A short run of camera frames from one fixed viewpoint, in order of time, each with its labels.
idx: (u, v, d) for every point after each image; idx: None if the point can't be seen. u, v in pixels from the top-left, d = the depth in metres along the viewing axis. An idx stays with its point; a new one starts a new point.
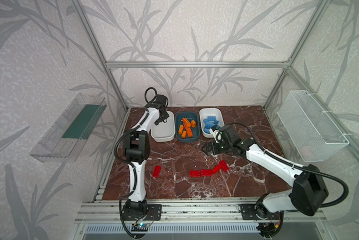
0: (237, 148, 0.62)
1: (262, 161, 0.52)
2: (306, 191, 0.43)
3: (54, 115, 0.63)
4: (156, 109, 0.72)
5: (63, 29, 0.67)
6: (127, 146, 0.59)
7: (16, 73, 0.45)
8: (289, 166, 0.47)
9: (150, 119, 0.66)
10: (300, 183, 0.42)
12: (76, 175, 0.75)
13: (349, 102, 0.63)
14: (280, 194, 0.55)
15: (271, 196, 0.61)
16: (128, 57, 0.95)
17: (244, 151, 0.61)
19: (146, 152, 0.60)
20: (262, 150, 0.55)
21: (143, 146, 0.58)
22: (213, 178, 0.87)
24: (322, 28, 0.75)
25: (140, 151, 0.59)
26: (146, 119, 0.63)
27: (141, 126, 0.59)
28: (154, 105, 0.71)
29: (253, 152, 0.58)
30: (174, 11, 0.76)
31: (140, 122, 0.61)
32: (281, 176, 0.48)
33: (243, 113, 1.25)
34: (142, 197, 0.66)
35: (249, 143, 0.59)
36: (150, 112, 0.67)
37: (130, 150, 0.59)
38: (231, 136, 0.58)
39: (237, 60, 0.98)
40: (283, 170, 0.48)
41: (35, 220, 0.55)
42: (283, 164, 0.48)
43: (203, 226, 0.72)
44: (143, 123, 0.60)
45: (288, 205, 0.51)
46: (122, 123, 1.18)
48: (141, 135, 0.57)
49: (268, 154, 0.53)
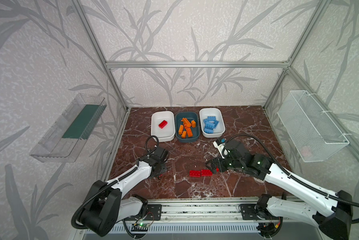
0: (253, 170, 0.54)
1: (286, 185, 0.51)
2: (347, 226, 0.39)
3: (54, 115, 0.63)
4: (148, 167, 0.60)
5: (63, 29, 0.67)
6: (86, 208, 0.43)
7: (16, 73, 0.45)
8: (323, 196, 0.42)
9: (133, 177, 0.52)
10: (341, 218, 0.39)
12: (76, 175, 0.75)
13: (349, 102, 0.63)
14: (296, 208, 0.53)
15: (283, 206, 0.58)
16: (128, 58, 0.95)
17: (262, 173, 0.54)
19: (109, 223, 0.43)
20: (287, 175, 0.48)
21: (106, 214, 0.41)
22: (213, 178, 0.87)
24: (322, 28, 0.75)
25: (100, 221, 0.41)
26: (129, 176, 0.50)
27: (119, 183, 0.46)
28: (149, 161, 0.60)
29: (277, 177, 0.50)
30: (174, 11, 0.77)
31: (119, 178, 0.48)
32: (312, 204, 0.50)
33: (243, 112, 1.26)
34: (140, 205, 0.66)
35: (266, 164, 0.51)
36: (140, 167, 0.56)
37: (89, 215, 0.42)
38: (243, 155, 0.57)
39: (236, 61, 0.98)
40: (316, 199, 0.44)
41: (35, 220, 0.55)
42: (315, 193, 0.44)
43: (203, 226, 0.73)
44: (122, 180, 0.47)
45: (301, 219, 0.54)
46: (122, 123, 1.18)
48: (111, 197, 0.42)
49: (293, 178, 0.47)
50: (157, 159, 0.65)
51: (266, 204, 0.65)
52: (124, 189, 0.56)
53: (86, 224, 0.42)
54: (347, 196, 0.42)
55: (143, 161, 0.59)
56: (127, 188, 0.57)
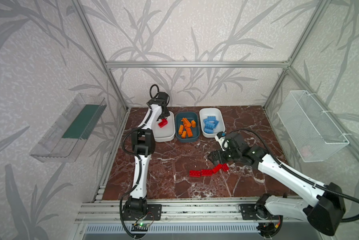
0: (247, 158, 0.57)
1: (276, 175, 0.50)
2: (330, 215, 0.41)
3: (54, 115, 0.63)
4: (159, 106, 0.76)
5: (63, 29, 0.67)
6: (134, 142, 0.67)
7: (16, 73, 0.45)
8: (310, 185, 0.44)
9: (153, 116, 0.70)
10: (324, 205, 0.40)
12: (76, 175, 0.75)
13: (349, 101, 0.63)
14: (290, 204, 0.54)
15: (279, 202, 0.59)
16: (128, 57, 0.95)
17: (256, 162, 0.56)
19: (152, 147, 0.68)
20: (278, 164, 0.50)
21: (149, 142, 0.66)
22: (213, 178, 0.87)
24: (322, 28, 0.75)
25: (148, 145, 0.67)
26: (150, 117, 0.69)
27: (147, 124, 0.66)
28: (157, 102, 0.76)
29: (267, 165, 0.53)
30: (173, 11, 0.77)
31: (145, 121, 0.67)
32: (301, 194, 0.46)
33: (243, 113, 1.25)
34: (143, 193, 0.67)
35: (261, 153, 0.55)
36: (154, 109, 0.73)
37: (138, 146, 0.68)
38: (239, 145, 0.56)
39: (236, 60, 0.98)
40: (303, 188, 0.45)
41: (35, 220, 0.55)
42: (303, 181, 0.45)
43: (203, 226, 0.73)
44: (147, 122, 0.67)
45: (296, 215, 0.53)
46: (122, 123, 1.18)
48: (148, 132, 0.64)
49: (284, 168, 0.49)
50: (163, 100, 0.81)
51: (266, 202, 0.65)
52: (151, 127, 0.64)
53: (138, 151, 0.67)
54: (337, 187, 0.42)
55: (154, 104, 0.75)
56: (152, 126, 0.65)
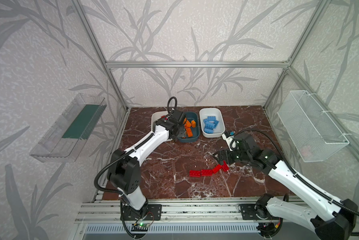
0: (258, 162, 0.54)
1: (290, 184, 0.49)
2: (345, 232, 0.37)
3: (54, 115, 0.63)
4: (165, 131, 0.59)
5: (63, 29, 0.67)
6: (112, 172, 0.49)
7: (16, 73, 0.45)
8: (326, 200, 0.42)
9: (152, 142, 0.54)
10: (339, 223, 0.38)
12: (76, 175, 0.75)
13: (349, 102, 0.63)
14: (295, 210, 0.53)
15: (282, 206, 0.58)
16: (128, 57, 0.95)
17: (268, 168, 0.53)
19: (134, 183, 0.49)
20: (293, 173, 0.48)
21: (129, 178, 0.46)
22: (213, 178, 0.87)
24: (322, 28, 0.75)
25: (125, 183, 0.47)
26: (145, 143, 0.51)
27: (136, 151, 0.48)
28: (166, 124, 0.59)
29: (280, 173, 0.50)
30: (174, 11, 0.77)
31: (136, 145, 0.49)
32: (313, 207, 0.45)
33: (243, 113, 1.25)
34: (143, 201, 0.66)
35: (273, 159, 0.51)
36: (156, 133, 0.55)
37: (115, 177, 0.49)
38: (251, 148, 0.57)
39: (236, 60, 0.98)
40: (318, 202, 0.43)
41: (35, 220, 0.55)
42: (318, 195, 0.43)
43: (203, 226, 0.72)
44: (138, 148, 0.49)
45: (300, 222, 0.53)
46: (122, 123, 1.18)
48: (130, 165, 0.45)
49: (298, 178, 0.47)
50: (175, 122, 0.63)
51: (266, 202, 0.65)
52: (142, 157, 0.50)
53: (115, 183, 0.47)
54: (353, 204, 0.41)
55: (160, 125, 0.58)
56: (145, 155, 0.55)
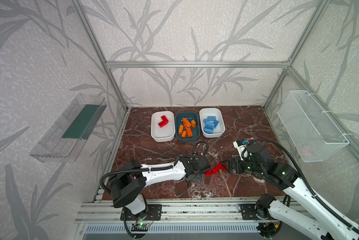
0: (274, 177, 0.50)
1: (305, 203, 0.48)
2: None
3: (54, 115, 0.63)
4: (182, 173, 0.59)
5: (63, 29, 0.67)
6: (118, 176, 0.47)
7: (16, 73, 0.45)
8: (345, 225, 0.41)
9: (166, 174, 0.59)
10: None
12: (76, 175, 0.75)
13: (349, 102, 0.63)
14: (303, 221, 0.53)
15: (288, 214, 0.58)
16: (128, 57, 0.95)
17: (284, 184, 0.50)
19: (126, 200, 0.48)
20: (312, 194, 0.46)
21: (125, 191, 0.43)
22: (213, 178, 0.87)
24: (322, 28, 0.75)
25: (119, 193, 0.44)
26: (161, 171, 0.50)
27: (149, 173, 0.46)
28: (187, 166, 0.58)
29: (300, 193, 0.47)
30: (173, 11, 0.77)
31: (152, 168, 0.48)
32: (328, 228, 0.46)
33: (243, 112, 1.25)
34: (142, 208, 0.66)
35: (291, 177, 0.48)
36: (174, 169, 0.54)
37: (115, 183, 0.46)
38: (265, 161, 0.54)
39: (236, 60, 0.98)
40: (337, 227, 0.42)
41: (35, 220, 0.55)
42: (337, 220, 0.42)
43: (203, 227, 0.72)
44: (153, 172, 0.48)
45: (305, 233, 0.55)
46: (122, 123, 1.18)
48: (136, 182, 0.43)
49: (317, 199, 0.45)
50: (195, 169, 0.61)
51: (267, 203, 0.65)
52: (151, 181, 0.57)
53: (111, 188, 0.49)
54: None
55: (181, 163, 0.57)
56: (155, 180, 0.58)
